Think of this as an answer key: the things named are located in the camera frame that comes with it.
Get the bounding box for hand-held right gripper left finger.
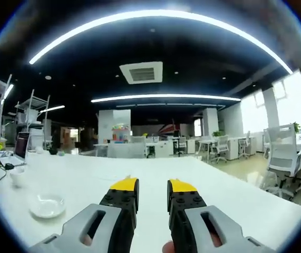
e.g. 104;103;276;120
28;177;140;253

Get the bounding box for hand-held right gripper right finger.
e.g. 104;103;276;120
167;178;276;253

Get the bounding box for white coffee cup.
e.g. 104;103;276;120
9;168;26;188

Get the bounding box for white tabletop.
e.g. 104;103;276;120
0;152;301;253

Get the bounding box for person's right hand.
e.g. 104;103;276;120
161;240;175;253

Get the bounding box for white mesh office chair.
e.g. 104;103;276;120
260;124;301;201
238;130;251;159
209;135;229;164

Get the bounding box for open silver laptop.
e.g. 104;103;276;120
0;131;31;166

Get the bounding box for white metal shelf rack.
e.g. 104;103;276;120
15;89;51;150

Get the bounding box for short ceiling light strip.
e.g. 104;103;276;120
91;93;242;103

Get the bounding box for white ceiling air vent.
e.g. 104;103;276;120
119;61;164;85

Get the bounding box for long curved ceiling light strip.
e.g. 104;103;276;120
28;9;294;75

